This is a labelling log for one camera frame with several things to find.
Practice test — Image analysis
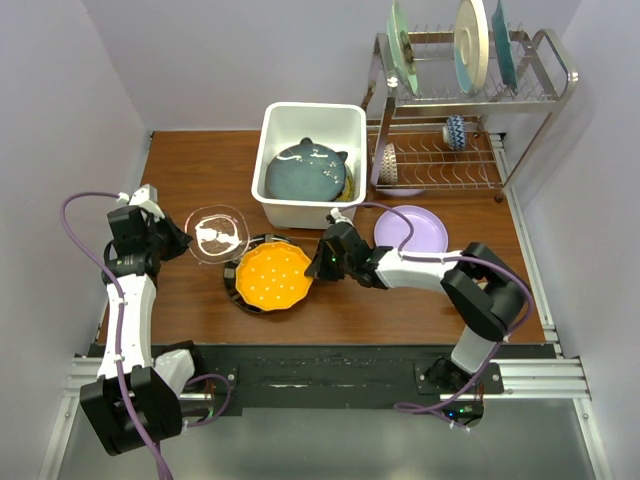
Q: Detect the teal plate in rack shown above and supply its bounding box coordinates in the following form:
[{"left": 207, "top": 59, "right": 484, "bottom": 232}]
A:
[{"left": 491, "top": 1, "right": 518, "bottom": 95}]

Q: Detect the cream blue spiral plate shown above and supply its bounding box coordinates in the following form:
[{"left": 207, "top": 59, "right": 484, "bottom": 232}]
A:
[{"left": 454, "top": 0, "right": 490, "bottom": 97}]

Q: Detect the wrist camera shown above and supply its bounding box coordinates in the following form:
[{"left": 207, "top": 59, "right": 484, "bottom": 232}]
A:
[
  {"left": 326, "top": 208, "right": 354, "bottom": 227},
  {"left": 116, "top": 184, "right": 165, "bottom": 222}
]

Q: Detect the aluminium frame rail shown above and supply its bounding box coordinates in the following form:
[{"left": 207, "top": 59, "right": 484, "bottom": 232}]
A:
[{"left": 433, "top": 359, "right": 614, "bottom": 479}]

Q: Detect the blue zigzag bowl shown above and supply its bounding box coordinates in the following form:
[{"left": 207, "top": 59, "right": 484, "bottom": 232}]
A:
[{"left": 442, "top": 115, "right": 467, "bottom": 151}]

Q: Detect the mint plate in rack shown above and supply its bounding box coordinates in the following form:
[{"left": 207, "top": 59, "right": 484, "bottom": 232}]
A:
[{"left": 387, "top": 0, "right": 419, "bottom": 95}]

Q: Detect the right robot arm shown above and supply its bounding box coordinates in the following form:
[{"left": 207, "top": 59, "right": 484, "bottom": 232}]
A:
[{"left": 305, "top": 222, "right": 535, "bottom": 395}]

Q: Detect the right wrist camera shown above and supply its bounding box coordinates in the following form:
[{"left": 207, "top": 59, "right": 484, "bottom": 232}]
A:
[{"left": 326, "top": 208, "right": 354, "bottom": 227}]

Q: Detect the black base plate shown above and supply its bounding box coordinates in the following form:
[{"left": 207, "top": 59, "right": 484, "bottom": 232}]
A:
[{"left": 87, "top": 343, "right": 504, "bottom": 418}]

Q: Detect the lavender plate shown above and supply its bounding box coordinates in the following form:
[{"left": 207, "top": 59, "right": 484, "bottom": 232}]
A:
[{"left": 374, "top": 205, "right": 449, "bottom": 253}]

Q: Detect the woven bamboo plate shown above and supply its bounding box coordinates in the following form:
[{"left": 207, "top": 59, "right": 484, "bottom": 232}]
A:
[{"left": 334, "top": 171, "right": 355, "bottom": 202}]

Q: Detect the black gold striped plate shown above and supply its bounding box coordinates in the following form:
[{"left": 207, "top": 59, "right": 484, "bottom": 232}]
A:
[{"left": 223, "top": 234, "right": 302, "bottom": 314}]

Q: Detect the orange polka dot plate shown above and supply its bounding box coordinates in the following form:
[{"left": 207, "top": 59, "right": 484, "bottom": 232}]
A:
[{"left": 235, "top": 241, "right": 313, "bottom": 312}]

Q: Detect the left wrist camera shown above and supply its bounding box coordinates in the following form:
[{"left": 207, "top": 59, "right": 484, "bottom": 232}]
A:
[{"left": 116, "top": 184, "right": 165, "bottom": 222}]

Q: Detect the white plastic bin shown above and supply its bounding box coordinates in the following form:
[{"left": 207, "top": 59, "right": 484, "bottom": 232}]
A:
[{"left": 251, "top": 102, "right": 368, "bottom": 229}]

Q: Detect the grey blue ceramic plate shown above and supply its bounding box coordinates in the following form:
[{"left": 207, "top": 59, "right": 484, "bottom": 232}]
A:
[{"left": 265, "top": 137, "right": 348, "bottom": 202}]

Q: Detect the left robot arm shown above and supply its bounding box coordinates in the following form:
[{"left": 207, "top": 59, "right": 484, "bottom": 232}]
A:
[{"left": 80, "top": 203, "right": 207, "bottom": 456}]

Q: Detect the clear glass plate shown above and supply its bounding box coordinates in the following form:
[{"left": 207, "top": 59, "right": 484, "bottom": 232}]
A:
[{"left": 185, "top": 204, "right": 250, "bottom": 265}]

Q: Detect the metal dish rack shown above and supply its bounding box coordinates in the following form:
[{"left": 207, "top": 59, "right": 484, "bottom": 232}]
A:
[{"left": 361, "top": 29, "right": 579, "bottom": 202}]

